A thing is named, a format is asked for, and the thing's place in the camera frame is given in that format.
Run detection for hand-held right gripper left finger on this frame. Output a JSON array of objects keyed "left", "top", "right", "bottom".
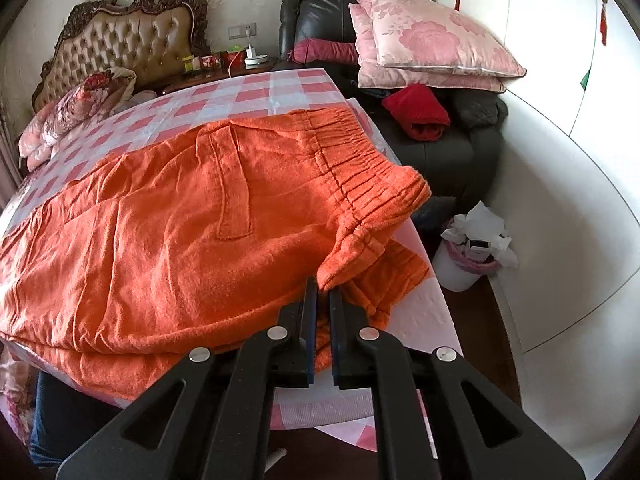
[{"left": 56, "top": 276, "right": 321, "bottom": 480}]

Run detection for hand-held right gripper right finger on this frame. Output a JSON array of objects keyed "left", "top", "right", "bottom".
[{"left": 327, "top": 286, "right": 586, "bottom": 480}]

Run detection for orange pants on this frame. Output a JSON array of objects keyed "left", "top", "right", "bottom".
[{"left": 0, "top": 106, "right": 432, "bottom": 402}]

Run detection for white trash bin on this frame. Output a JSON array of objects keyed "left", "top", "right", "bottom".
[{"left": 432, "top": 201, "right": 519, "bottom": 293}]

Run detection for black leather armchair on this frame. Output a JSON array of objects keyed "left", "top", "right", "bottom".
[{"left": 278, "top": 0, "right": 508, "bottom": 231}]

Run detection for pink checkered table cover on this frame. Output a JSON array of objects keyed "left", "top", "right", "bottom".
[{"left": 0, "top": 67, "right": 466, "bottom": 453}]

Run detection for red folded cloth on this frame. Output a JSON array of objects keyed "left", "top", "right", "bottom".
[{"left": 382, "top": 83, "right": 452, "bottom": 142}]

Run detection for pink floral pillow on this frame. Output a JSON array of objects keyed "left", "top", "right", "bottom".
[
  {"left": 352, "top": 0, "right": 527, "bottom": 78},
  {"left": 348, "top": 4, "right": 508, "bottom": 93}
]

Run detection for dark jacket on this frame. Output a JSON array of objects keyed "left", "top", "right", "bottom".
[{"left": 450, "top": 91, "right": 508, "bottom": 133}]

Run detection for dark wooden nightstand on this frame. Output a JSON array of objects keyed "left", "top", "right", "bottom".
[{"left": 160, "top": 55, "right": 281, "bottom": 95}]

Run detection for maroon bolster cushion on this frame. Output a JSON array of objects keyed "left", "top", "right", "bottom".
[{"left": 292, "top": 38, "right": 361, "bottom": 66}]

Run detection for floral bedsheet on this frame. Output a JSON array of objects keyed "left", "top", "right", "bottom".
[{"left": 0, "top": 350, "right": 37, "bottom": 443}]

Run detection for pale pink cloth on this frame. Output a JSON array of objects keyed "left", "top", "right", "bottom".
[{"left": 112, "top": 89, "right": 158, "bottom": 113}]

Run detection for floral quilt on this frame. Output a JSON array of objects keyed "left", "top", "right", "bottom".
[{"left": 18, "top": 66, "right": 138, "bottom": 171}]

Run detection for white wardrobe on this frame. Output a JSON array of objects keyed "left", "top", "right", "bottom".
[{"left": 432, "top": 0, "right": 640, "bottom": 480}]

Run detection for tufted carved headboard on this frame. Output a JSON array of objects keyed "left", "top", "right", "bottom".
[{"left": 31, "top": 0, "right": 213, "bottom": 113}]

